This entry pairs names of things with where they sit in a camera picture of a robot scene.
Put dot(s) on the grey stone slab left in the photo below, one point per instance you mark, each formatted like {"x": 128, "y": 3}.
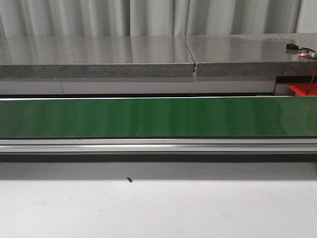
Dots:
{"x": 95, "y": 57}

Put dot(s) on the red plastic tray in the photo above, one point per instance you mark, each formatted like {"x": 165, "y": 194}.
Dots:
{"x": 303, "y": 89}

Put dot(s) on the green circuit board with LED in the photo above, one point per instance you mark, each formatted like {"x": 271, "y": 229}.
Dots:
{"x": 308, "y": 54}

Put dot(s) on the grey pleated curtain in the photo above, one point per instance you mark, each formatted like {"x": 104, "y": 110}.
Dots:
{"x": 155, "y": 17}

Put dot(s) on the aluminium conveyor frame rail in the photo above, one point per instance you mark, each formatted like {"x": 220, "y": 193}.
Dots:
{"x": 161, "y": 145}

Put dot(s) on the small black sensor module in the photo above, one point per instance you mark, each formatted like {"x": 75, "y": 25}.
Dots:
{"x": 292, "y": 48}

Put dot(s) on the grey stone slab right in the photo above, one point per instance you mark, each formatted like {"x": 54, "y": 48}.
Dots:
{"x": 251, "y": 55}

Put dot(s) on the green conveyor belt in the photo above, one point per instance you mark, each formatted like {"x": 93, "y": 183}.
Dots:
{"x": 159, "y": 117}

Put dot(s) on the grey stone slab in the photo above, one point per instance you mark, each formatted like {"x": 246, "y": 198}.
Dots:
{"x": 251, "y": 55}
{"x": 95, "y": 57}

